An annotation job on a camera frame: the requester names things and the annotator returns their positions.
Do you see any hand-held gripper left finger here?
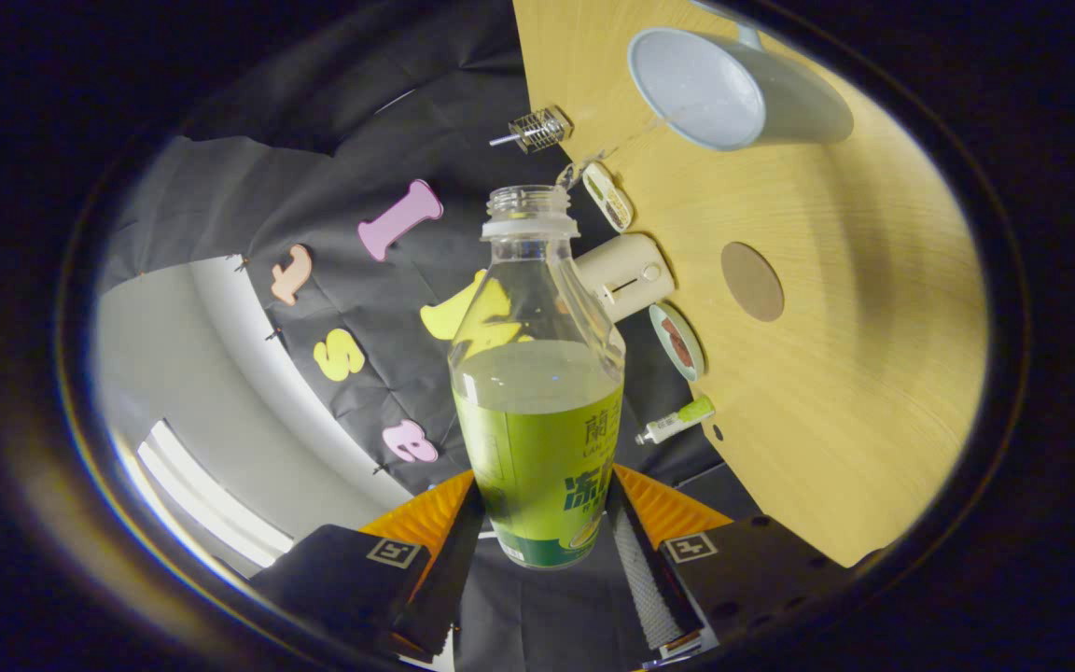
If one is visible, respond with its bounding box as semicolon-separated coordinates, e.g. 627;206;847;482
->
248;469;487;657

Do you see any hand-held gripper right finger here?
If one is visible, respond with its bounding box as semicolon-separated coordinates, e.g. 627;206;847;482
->
607;464;851;652

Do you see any clear juice bottle green label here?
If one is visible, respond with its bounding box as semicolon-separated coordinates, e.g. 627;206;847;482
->
447;184;627;570

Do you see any round brown coaster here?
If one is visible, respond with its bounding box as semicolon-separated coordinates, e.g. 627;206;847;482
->
720;242;786;324

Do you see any light blue cup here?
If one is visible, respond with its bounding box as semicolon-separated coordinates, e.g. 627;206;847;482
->
627;5;856;153

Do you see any small white green bottle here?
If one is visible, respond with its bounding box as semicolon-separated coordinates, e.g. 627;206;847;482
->
635;395;716;446

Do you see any pale green plate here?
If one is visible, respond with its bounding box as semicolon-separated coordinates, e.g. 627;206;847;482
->
649;301;706;383

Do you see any brown food piece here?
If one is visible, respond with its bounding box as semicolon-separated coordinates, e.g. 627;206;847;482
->
661;317;695;370

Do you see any ceiling light panel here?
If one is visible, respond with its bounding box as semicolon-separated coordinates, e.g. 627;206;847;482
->
136;420;296;568

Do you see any wooden table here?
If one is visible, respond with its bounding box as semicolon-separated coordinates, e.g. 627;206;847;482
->
511;0;991;568

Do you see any cream toaster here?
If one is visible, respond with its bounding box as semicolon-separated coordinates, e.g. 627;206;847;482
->
575;233;676;324

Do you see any white divided snack tray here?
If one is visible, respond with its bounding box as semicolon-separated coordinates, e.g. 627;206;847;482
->
581;161;634;233

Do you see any wire mesh holder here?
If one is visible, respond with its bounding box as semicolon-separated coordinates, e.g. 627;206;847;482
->
510;105;574;155

